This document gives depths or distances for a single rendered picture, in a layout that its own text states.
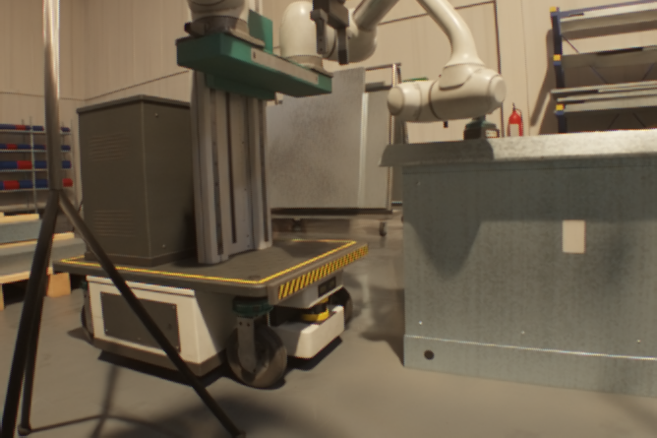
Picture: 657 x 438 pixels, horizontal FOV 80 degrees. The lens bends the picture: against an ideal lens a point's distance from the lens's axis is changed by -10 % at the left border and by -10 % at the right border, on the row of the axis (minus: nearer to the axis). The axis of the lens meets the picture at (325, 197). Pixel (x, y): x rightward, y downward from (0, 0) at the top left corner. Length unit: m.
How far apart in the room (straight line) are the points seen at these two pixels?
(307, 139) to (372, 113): 0.69
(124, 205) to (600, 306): 1.37
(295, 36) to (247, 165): 0.49
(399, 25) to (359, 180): 3.28
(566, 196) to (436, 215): 0.34
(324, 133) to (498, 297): 3.22
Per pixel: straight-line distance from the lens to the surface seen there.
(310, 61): 1.58
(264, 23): 1.63
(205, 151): 1.34
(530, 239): 1.19
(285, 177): 4.33
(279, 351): 1.19
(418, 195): 1.22
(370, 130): 4.07
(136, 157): 1.39
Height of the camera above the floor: 0.57
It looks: 3 degrees down
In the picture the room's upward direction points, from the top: 2 degrees counter-clockwise
